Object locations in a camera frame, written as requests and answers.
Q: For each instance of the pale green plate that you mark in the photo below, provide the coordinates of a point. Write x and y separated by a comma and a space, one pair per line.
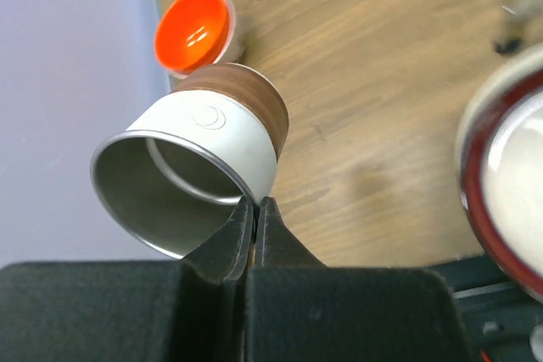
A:
514, 81

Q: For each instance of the metal two-tier dish rack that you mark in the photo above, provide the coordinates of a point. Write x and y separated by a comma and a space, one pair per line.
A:
515, 20

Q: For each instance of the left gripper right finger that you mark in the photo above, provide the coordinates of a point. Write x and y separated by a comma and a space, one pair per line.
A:
298, 309

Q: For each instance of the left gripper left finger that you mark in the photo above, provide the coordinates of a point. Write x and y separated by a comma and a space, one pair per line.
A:
175, 310

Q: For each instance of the steel cup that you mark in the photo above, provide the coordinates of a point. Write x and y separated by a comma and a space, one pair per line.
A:
174, 176

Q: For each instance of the orange bowl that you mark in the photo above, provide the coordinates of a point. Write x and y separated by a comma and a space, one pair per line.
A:
195, 33

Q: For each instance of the red rimmed white plate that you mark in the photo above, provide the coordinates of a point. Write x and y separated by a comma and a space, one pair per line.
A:
503, 185

